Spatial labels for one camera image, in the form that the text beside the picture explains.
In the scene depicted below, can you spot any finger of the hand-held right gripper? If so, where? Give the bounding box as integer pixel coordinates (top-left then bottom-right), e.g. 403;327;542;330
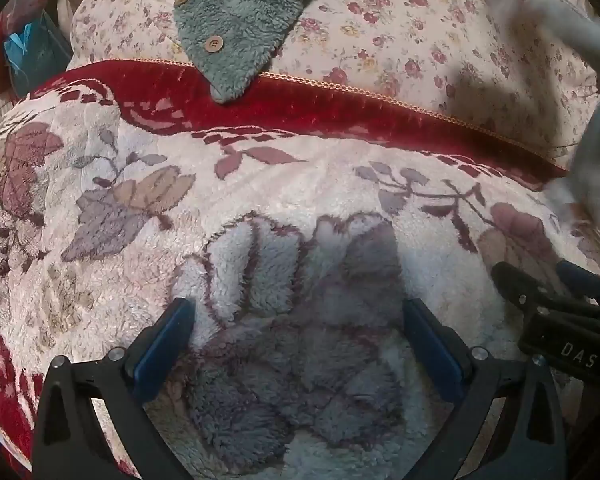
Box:
555;259;600;307
491;261;552;312

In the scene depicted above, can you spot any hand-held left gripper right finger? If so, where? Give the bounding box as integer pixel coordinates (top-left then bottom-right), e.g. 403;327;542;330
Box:
402;298;567;480

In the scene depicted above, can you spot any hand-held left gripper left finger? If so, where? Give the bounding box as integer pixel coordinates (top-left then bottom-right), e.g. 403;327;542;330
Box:
31;297;197;480

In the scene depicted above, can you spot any red and cream plush blanket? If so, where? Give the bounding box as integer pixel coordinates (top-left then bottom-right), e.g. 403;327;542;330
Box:
0;59;600;480

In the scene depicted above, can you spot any cream floral quilt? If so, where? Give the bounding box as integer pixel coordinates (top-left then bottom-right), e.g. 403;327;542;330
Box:
70;0;600;172

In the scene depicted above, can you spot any blue plastic bag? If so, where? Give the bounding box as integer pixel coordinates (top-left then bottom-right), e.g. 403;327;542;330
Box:
4;12;74;99

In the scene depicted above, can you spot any green fleece garment with buttons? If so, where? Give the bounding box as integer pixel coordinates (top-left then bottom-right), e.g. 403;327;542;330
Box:
172;0;381;106

